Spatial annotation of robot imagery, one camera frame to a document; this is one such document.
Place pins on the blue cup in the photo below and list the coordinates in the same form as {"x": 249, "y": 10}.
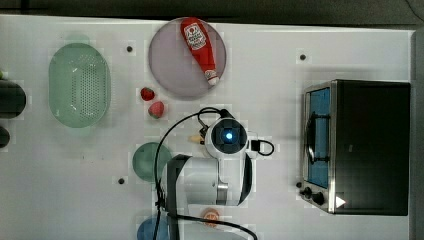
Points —
{"x": 147, "y": 227}

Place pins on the black cylinder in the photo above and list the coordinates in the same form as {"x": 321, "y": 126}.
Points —
{"x": 12, "y": 99}

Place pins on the dark red strawberry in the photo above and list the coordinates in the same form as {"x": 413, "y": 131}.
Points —
{"x": 147, "y": 94}

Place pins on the green mug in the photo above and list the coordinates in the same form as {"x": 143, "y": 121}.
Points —
{"x": 145, "y": 157}

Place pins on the silver black toaster oven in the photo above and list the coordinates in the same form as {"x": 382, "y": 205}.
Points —
{"x": 355, "y": 147}

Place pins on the grey round plate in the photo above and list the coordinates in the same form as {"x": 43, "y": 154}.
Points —
{"x": 173, "y": 66}

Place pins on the red ketchup bottle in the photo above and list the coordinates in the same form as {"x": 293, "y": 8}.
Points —
{"x": 198, "y": 42}

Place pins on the orange slice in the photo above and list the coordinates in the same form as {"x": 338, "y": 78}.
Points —
{"x": 211, "y": 215}

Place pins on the light red strawberry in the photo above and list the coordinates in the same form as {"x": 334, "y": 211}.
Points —
{"x": 156, "y": 110}

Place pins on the green oval colander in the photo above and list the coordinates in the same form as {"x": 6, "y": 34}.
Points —
{"x": 79, "y": 85}

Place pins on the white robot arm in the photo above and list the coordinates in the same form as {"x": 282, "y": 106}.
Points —
{"x": 223, "y": 177}

